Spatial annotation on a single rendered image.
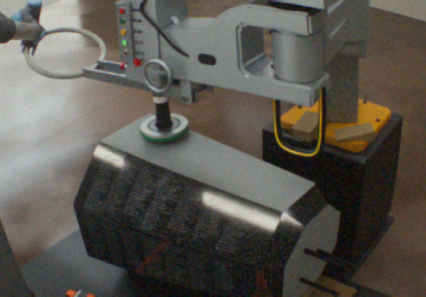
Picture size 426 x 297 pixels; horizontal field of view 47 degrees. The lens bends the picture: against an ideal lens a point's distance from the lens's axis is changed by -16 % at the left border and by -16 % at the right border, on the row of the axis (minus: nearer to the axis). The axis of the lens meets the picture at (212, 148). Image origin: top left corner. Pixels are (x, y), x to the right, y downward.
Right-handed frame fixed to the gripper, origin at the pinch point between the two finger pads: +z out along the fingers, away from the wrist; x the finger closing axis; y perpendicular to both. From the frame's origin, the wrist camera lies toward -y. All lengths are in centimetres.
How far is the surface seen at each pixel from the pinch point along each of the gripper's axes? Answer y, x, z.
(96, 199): 66, 63, 24
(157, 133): 44, 84, -4
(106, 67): 10, 50, -8
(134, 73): 38, 67, -28
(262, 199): 86, 126, -22
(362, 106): 0, 184, -20
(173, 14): 29, 76, -57
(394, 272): 66, 228, 35
